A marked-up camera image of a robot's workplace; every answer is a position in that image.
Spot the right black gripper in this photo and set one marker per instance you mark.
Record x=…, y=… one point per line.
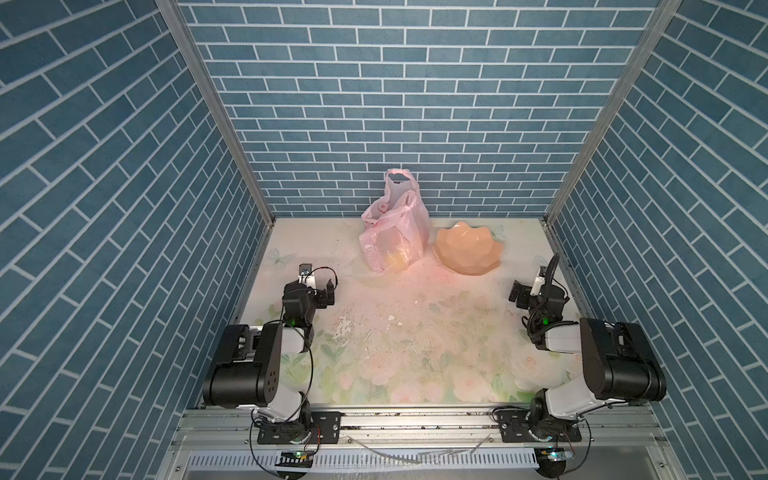
x=527, y=294

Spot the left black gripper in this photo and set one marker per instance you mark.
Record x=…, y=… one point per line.
x=323, y=294

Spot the peach scalloped bowl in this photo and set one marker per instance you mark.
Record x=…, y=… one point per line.
x=467, y=250

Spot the pink plastic bag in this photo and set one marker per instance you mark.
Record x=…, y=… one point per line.
x=396, y=226

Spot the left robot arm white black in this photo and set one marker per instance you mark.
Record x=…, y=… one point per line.
x=245, y=371

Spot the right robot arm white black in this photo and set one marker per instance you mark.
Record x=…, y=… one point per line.
x=618, y=362

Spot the right green circuit board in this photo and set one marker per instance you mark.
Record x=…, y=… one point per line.
x=552, y=454

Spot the green circuit board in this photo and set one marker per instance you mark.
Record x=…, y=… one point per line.
x=552, y=454
x=294, y=459

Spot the left green circuit board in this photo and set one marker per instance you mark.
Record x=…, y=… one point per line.
x=294, y=459

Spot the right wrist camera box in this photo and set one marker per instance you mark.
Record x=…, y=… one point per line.
x=545, y=278

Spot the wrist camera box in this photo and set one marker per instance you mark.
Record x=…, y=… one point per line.
x=306, y=273
x=545, y=278

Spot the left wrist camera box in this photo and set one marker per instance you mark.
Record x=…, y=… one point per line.
x=306, y=273

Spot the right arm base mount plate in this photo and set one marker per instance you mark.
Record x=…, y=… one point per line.
x=518, y=425

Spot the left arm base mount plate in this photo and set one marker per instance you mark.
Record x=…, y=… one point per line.
x=317, y=427

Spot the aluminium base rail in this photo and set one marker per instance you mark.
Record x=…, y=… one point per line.
x=463, y=426

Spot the white slotted cable duct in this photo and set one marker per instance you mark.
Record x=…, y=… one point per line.
x=362, y=460

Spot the right metal corner post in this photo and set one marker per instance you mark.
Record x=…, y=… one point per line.
x=650, y=37

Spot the metal corner post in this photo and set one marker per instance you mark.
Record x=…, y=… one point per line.
x=650, y=37
x=173, y=17

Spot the left metal corner post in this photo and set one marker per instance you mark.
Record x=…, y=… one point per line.
x=173, y=17

